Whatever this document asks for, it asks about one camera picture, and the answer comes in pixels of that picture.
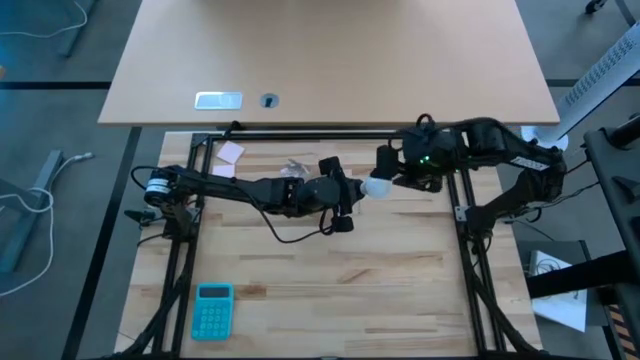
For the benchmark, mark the black aluminium table frame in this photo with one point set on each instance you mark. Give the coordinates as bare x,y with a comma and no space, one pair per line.
300,135

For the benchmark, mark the pink sticky note pad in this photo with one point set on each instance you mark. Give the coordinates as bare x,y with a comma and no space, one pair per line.
231,152

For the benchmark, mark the white paper sheet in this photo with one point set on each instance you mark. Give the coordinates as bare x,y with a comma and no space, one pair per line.
565,310

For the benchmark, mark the clear plastic packet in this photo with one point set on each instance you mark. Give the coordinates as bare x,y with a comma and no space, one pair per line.
295,169

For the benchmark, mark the black chair caster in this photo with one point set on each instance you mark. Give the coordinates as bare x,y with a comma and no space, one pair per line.
596,6

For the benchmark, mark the silver desk plate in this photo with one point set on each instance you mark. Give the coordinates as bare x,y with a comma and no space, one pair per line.
218,100

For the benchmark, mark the teal calculator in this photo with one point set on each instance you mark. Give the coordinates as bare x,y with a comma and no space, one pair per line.
213,312

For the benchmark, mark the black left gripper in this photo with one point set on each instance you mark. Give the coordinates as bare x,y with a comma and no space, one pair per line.
315,197

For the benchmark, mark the white lightbulb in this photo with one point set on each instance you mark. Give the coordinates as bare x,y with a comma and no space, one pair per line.
377,187

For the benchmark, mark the round desk grommet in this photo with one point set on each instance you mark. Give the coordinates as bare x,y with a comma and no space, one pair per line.
270,100

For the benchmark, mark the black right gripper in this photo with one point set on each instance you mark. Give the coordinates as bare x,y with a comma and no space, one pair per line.
422,150

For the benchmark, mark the black clamp mount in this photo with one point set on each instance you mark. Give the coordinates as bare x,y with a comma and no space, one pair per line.
145,216

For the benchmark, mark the yellow black striped plate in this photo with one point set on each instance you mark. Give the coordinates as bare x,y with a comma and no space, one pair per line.
625,330

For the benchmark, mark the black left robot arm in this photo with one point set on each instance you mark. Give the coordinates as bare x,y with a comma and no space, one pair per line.
225,185

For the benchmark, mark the grey desk leg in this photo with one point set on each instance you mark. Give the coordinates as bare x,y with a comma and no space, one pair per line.
50,170

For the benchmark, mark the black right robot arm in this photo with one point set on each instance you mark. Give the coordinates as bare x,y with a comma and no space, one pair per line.
525,160

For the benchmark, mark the beige desk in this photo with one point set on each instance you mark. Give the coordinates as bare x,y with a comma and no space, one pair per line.
330,60

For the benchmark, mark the pale pink sticky note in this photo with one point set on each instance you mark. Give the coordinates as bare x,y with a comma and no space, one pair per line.
224,171

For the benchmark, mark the white tower fan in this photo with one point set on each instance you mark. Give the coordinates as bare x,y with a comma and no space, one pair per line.
595,80

